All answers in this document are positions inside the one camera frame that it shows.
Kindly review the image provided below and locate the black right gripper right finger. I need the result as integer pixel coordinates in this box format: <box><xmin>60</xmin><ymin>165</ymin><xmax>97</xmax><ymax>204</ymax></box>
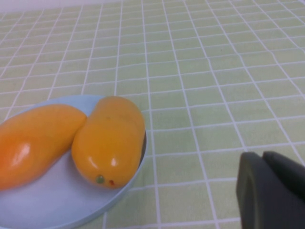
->
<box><xmin>263</xmin><ymin>151</ymin><xmax>305</xmax><ymax>206</ymax></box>

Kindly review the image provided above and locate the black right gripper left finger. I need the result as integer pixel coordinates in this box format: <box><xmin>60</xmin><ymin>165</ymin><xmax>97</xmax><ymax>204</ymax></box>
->
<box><xmin>235</xmin><ymin>151</ymin><xmax>305</xmax><ymax>229</ymax></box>

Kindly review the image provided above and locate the yellow mango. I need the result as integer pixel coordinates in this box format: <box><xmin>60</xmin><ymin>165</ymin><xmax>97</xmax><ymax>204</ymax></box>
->
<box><xmin>71</xmin><ymin>95</ymin><xmax>146</xmax><ymax>189</ymax></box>

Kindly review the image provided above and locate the orange mango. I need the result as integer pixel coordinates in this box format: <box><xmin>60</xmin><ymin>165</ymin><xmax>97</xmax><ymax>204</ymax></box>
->
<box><xmin>0</xmin><ymin>104</ymin><xmax>88</xmax><ymax>191</ymax></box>

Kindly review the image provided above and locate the light blue round plate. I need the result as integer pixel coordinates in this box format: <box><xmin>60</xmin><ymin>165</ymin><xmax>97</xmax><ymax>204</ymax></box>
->
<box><xmin>0</xmin><ymin>94</ymin><xmax>148</xmax><ymax>229</ymax></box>

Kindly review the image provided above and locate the green checkered tablecloth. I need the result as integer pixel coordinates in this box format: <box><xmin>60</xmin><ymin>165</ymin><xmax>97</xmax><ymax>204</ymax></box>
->
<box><xmin>0</xmin><ymin>0</ymin><xmax>305</xmax><ymax>229</ymax></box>

